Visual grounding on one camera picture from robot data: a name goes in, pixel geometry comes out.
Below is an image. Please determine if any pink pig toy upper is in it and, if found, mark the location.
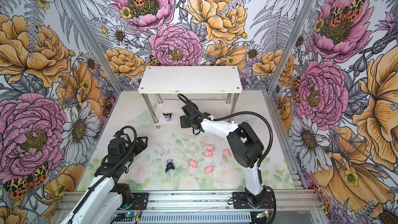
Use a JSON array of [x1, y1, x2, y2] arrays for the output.
[[206, 145, 215, 152]]

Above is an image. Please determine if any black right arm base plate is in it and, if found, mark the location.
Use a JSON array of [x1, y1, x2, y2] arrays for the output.
[[232, 191, 276, 209]]

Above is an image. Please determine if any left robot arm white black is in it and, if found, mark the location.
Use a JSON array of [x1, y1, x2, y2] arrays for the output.
[[61, 134, 148, 224]]

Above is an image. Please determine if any pink pig toy centre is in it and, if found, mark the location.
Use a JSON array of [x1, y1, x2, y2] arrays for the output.
[[189, 160, 198, 169]]

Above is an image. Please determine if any pink pig toy lower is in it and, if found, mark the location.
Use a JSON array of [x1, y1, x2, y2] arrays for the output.
[[205, 166, 214, 174]]

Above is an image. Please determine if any grey slotted cable duct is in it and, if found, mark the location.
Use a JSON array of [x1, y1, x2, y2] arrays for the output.
[[108, 212, 252, 224]]

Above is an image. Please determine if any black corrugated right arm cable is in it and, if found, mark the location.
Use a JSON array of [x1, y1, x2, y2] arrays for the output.
[[177, 93, 274, 167]]

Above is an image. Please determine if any black purple figure toy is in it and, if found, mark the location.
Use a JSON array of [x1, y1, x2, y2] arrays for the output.
[[165, 159, 175, 173]]

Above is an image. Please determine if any white two-tier shelf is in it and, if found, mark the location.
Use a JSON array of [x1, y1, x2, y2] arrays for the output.
[[138, 66, 242, 128]]

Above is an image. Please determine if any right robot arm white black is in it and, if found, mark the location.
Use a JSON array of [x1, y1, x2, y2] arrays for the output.
[[178, 94, 273, 208]]

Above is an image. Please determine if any aluminium corner post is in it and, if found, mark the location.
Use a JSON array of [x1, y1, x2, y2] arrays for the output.
[[266, 0, 317, 93], [61, 0, 123, 95]]

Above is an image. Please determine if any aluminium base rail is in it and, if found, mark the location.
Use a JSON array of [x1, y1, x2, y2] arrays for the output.
[[55, 189, 321, 214]]

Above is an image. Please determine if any aluminium corner post left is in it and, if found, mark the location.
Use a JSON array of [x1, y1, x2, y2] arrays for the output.
[[61, 0, 123, 95]]

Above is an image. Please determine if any aluminium corner post right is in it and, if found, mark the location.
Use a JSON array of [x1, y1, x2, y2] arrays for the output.
[[266, 0, 317, 93]]

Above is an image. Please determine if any purple black-eared figure toy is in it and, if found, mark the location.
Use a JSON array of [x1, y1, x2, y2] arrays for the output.
[[163, 113, 172, 122]]

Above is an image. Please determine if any pink pig toy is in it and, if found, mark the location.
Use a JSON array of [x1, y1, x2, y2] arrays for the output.
[[204, 150, 212, 158], [189, 160, 198, 169], [206, 145, 215, 152], [205, 166, 214, 174], [222, 149, 231, 158]]

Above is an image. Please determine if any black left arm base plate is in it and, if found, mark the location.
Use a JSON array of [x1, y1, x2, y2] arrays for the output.
[[129, 192, 149, 211]]

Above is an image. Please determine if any pink pig toy right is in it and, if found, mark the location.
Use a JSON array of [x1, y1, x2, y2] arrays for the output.
[[222, 149, 231, 158]]

